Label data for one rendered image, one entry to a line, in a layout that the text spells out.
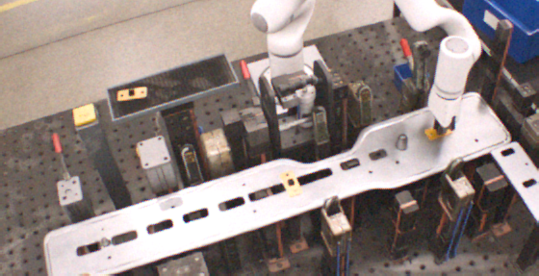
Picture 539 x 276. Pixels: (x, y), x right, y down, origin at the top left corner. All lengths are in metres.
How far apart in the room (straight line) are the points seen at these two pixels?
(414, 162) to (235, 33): 2.11
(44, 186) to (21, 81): 1.62
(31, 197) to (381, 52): 1.45
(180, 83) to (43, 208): 0.74
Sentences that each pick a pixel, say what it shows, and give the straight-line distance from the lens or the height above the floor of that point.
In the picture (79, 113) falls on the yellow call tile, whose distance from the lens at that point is 1.80.
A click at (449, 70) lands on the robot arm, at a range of 1.61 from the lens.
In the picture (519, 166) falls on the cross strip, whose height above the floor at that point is 1.00.
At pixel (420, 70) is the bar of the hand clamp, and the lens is 1.85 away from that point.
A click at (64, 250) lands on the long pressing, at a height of 1.00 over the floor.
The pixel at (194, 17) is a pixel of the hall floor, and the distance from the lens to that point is 3.85.
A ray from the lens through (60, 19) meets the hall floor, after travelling 4.17.
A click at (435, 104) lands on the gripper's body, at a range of 1.75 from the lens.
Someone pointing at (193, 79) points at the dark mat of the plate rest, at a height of 1.16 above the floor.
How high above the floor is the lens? 2.40
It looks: 49 degrees down
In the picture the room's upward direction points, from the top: 6 degrees counter-clockwise
